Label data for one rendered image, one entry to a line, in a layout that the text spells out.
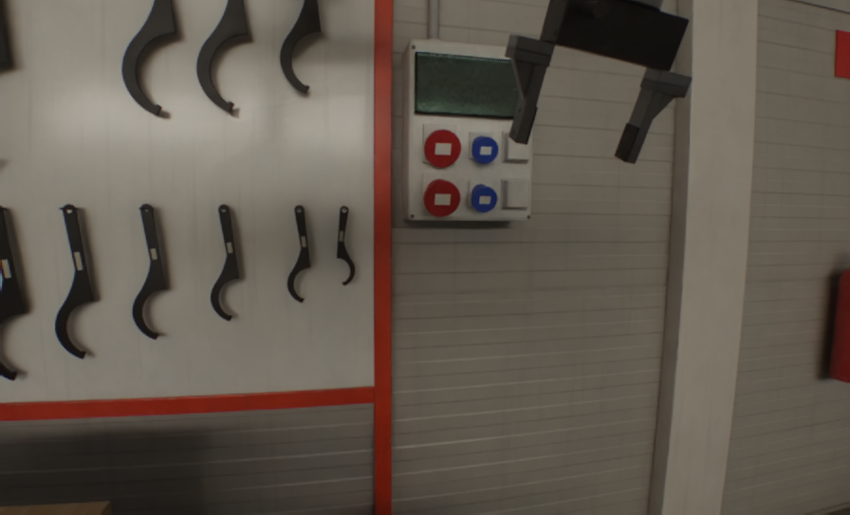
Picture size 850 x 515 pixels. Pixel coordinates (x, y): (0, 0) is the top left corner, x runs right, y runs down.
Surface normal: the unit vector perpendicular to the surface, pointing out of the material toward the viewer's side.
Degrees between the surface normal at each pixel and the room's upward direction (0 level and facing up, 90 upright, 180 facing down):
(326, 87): 90
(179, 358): 90
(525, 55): 113
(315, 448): 90
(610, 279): 90
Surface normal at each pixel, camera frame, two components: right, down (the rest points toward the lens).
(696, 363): 0.20, 0.08
